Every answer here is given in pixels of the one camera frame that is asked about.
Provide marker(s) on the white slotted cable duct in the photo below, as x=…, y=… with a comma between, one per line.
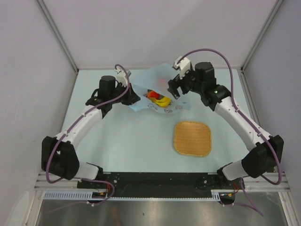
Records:
x=211, y=196

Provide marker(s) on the red fake fruit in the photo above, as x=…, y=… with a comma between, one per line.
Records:
x=153, y=94

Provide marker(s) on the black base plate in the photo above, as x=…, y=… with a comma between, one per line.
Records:
x=164, y=190

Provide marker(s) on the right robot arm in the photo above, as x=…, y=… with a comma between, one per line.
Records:
x=265, y=150

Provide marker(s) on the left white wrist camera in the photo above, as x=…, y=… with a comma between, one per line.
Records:
x=122, y=77

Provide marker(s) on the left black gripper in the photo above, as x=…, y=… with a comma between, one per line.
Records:
x=131, y=97

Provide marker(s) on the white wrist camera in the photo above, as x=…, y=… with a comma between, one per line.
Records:
x=182, y=64
x=122, y=77

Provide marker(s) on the yellow fake banana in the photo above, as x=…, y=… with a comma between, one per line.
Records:
x=164, y=102

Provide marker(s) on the light blue plastic bag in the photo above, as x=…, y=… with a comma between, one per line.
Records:
x=146, y=81

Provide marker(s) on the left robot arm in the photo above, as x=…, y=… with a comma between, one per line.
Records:
x=58, y=154

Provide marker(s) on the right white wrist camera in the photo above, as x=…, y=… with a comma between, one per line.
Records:
x=182, y=64

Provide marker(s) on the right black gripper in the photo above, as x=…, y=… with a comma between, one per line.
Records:
x=177, y=82

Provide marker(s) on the woven bamboo tray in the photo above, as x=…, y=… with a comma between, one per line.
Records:
x=192, y=138

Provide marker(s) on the aluminium frame rail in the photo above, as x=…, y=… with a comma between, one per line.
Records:
x=197, y=180

